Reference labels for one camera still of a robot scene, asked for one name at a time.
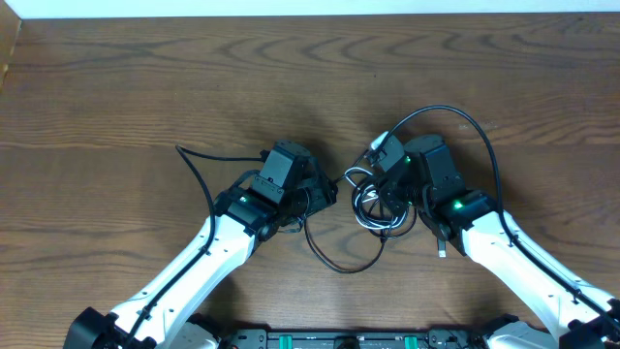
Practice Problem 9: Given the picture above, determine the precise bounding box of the thin black cable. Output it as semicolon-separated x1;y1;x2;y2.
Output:
302;149;418;275

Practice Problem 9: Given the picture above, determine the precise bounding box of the white USB cable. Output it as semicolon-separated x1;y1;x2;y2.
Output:
344;167;411;232

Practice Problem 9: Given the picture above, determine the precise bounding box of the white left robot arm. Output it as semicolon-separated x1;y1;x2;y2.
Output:
64;157;337;348

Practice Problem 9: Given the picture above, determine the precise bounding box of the black left camera cable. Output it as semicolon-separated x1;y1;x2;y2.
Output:
123;143;270;349

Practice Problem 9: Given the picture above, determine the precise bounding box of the black camera cable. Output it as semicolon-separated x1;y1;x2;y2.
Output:
382;105;620;335
123;143;270;349

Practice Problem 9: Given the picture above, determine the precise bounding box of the black right camera cable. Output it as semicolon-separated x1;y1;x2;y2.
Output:
382;105;620;335

